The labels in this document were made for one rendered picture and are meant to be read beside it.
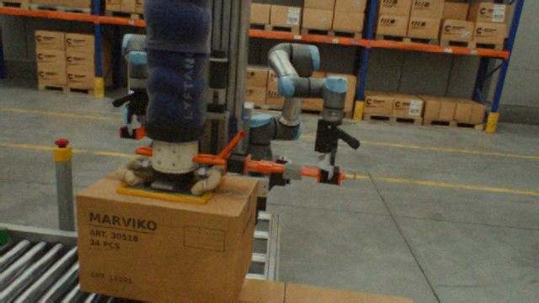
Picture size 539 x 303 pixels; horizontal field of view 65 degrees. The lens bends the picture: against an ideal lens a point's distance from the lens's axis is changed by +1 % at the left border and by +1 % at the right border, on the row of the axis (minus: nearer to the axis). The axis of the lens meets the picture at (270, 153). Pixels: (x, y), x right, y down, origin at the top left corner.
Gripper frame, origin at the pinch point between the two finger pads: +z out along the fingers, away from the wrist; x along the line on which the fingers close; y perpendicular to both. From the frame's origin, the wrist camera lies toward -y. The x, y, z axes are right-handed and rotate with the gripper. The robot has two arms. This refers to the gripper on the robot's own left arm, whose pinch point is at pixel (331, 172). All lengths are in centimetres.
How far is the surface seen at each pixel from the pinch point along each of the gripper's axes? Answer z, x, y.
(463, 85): 37, -888, -304
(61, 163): 27, -45, 139
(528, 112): 85, -890, -457
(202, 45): -42, 4, 50
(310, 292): 66, -21, 2
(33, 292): 66, 9, 119
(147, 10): -52, 9, 67
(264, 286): 66, -20, 23
